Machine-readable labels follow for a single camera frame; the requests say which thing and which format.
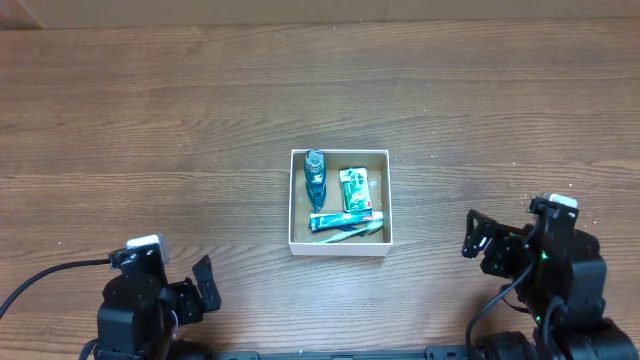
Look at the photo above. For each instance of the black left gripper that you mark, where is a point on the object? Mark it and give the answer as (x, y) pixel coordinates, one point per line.
(185, 298)

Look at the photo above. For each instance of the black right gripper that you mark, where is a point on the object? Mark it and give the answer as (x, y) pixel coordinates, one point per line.
(500, 245)

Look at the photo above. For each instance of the green white toothbrush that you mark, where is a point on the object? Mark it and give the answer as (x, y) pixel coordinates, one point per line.
(370, 227)

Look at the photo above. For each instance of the teal toothpaste tube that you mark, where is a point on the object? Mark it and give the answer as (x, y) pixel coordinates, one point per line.
(321, 222)

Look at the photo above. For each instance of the green soap packet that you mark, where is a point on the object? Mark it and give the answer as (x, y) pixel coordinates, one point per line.
(355, 189)

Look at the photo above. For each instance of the teal transparent bottle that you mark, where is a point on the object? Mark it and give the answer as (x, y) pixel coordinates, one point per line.
(315, 175)

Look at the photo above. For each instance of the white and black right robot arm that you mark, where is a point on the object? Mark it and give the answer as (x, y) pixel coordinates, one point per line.
(558, 273)

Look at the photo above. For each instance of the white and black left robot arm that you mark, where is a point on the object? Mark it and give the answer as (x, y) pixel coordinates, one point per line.
(141, 312)

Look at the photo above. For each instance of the white square cardboard box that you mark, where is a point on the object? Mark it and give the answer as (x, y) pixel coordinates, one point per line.
(305, 242)

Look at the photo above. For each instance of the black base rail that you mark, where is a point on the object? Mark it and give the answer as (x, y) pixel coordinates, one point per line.
(434, 352)

